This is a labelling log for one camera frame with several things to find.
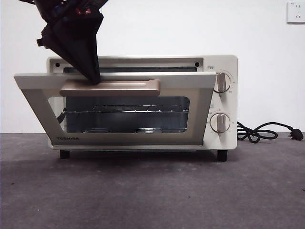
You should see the oven door with beige handle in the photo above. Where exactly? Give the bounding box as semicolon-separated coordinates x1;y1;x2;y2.
13;72;217;146

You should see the cream oven knob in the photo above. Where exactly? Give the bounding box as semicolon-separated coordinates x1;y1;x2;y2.
210;112;231;133
213;73;232;94

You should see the cream Toshiba toaster oven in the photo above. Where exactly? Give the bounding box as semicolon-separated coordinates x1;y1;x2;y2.
46;54;238;162

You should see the wire oven rack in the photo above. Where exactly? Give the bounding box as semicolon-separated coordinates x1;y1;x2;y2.
64;104;190;114

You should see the white wall socket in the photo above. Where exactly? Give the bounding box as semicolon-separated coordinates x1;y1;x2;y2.
286;1;305;24

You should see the black power cable with plug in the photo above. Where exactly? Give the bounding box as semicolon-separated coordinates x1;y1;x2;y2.
237;122;305;144

